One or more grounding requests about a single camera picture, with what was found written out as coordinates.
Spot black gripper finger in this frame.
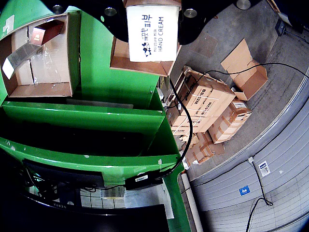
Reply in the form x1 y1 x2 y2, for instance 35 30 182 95
42 0 130 43
178 0 263 45

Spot white hand cream box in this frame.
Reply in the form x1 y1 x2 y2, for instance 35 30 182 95
126 4 182 63

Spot divided cardboard box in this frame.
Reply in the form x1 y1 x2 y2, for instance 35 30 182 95
109 0 183 78

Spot dark red small box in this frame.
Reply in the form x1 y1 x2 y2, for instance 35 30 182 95
29 19 66 47

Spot large printed cardboard box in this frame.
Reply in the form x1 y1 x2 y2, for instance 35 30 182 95
178 65 237 119
168 106 219 136

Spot open brown cardboard box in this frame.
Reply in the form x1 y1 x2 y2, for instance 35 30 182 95
220 38 269 102

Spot black floor box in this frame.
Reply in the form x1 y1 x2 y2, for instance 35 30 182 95
274 17 287 37

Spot shallow cardboard tray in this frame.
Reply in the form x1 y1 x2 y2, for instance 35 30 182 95
0 12 82 99

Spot tall white cosmetic box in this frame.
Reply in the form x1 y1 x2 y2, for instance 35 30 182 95
1 43 44 81

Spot taped cardboard box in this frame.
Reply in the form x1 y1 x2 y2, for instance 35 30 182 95
207 100 253 145

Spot small taped cardboard boxes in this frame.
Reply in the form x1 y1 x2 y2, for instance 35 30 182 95
179 131 226 167

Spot green metal shelf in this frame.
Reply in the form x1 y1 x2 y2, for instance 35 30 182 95
0 0 205 232

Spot flattened patterned paper carton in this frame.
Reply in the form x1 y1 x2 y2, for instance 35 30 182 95
2 14 15 34

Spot black power adapter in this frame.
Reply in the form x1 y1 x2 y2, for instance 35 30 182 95
124 171 164 191

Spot white roll tube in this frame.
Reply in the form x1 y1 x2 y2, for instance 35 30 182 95
180 173 205 232

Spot thin black floor cable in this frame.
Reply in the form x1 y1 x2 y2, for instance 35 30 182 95
202 62 309 80

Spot thick black adapter cable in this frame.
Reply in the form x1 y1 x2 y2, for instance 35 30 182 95
154 78 194 180

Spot white wall label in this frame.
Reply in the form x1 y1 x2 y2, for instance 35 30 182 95
257 159 271 176

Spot black wall cable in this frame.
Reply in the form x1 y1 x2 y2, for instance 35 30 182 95
244 161 275 232

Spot blue wall sign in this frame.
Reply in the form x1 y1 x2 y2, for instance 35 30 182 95
239 185 251 197

